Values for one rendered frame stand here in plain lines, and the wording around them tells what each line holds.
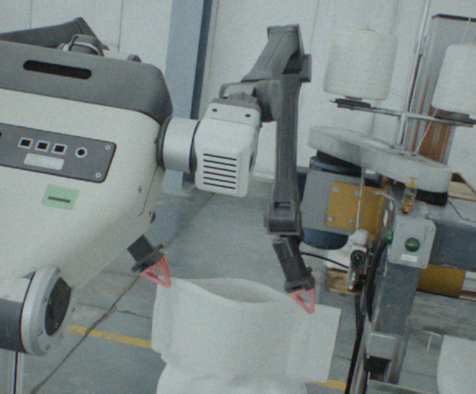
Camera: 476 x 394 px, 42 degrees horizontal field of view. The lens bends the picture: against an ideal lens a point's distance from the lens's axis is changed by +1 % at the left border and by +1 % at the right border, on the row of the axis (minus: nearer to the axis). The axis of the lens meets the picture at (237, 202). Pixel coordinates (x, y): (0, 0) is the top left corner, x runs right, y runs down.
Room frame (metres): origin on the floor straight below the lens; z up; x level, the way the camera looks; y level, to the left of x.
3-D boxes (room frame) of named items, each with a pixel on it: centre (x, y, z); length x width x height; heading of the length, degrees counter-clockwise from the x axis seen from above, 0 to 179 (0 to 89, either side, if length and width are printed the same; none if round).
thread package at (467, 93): (1.54, -0.51, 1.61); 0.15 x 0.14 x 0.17; 83
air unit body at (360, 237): (1.44, -0.32, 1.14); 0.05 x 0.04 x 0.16; 173
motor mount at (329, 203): (1.63, -0.32, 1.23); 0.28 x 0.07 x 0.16; 83
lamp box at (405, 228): (1.19, -0.36, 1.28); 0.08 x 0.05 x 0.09; 83
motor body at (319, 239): (1.72, -0.26, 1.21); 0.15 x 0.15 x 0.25
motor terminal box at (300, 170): (1.69, -0.16, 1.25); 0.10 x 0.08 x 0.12; 18
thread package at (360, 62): (1.57, -0.25, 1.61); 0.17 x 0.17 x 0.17
